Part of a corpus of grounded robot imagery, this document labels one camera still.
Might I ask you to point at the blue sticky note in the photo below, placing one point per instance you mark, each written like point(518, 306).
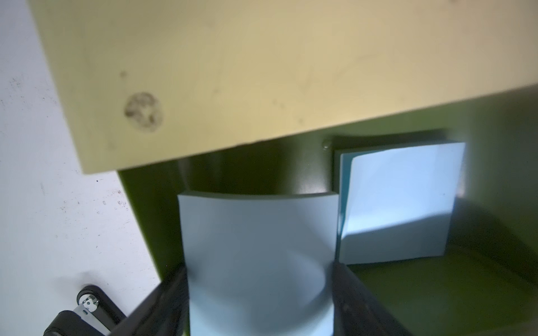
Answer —
point(396, 203)
point(259, 265)

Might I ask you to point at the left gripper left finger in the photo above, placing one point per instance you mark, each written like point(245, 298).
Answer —
point(164, 312)

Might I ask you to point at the green top drawer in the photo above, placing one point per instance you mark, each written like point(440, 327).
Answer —
point(486, 284)

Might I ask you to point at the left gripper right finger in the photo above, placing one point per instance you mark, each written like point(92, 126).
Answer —
point(356, 310)

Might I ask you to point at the yellow-green drawer cabinet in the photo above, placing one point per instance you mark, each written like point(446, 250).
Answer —
point(148, 81)

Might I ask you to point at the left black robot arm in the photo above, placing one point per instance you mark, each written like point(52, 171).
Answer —
point(96, 314)

